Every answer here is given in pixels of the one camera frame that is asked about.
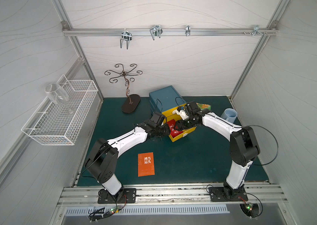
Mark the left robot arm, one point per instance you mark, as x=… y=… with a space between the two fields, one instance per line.
x=102 y=160

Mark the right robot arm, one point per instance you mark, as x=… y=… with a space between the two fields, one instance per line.
x=244 y=147

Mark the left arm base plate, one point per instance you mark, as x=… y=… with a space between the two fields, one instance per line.
x=124 y=195

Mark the small metal clip hook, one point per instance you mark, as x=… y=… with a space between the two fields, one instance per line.
x=187 y=30

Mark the double metal hook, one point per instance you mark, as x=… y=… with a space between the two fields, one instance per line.
x=126 y=37

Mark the white wire basket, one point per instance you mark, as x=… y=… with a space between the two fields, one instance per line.
x=53 y=124

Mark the white vent strip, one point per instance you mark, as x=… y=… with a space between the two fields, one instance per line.
x=131 y=210

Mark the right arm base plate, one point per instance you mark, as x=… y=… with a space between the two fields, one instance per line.
x=226 y=194

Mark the horizontal aluminium rail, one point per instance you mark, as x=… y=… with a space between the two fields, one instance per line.
x=139 y=32

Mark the wire metal hook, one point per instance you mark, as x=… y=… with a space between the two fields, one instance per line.
x=156 y=31

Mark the brown metal jewelry stand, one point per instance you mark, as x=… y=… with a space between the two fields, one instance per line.
x=132 y=100

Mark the clear wine glass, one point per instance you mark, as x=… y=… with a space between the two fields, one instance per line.
x=58 y=95

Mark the green snack packet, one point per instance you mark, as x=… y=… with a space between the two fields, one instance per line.
x=204 y=106

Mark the orange postcard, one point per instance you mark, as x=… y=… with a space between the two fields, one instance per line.
x=146 y=164

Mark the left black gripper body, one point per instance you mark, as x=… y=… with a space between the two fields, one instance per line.
x=163 y=131

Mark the teal drawer cabinet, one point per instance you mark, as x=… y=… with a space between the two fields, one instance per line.
x=165 y=99

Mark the red postcard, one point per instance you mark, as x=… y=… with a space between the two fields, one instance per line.
x=173 y=132

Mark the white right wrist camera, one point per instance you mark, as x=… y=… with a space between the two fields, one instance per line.
x=181 y=112

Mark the light blue mug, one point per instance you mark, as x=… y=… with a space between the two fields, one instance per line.
x=229 y=115

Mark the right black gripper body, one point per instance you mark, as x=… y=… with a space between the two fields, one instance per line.
x=183 y=123

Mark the round black led puck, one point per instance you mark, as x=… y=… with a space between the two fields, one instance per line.
x=251 y=209

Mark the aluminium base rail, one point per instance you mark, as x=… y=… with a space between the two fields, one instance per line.
x=176 y=193

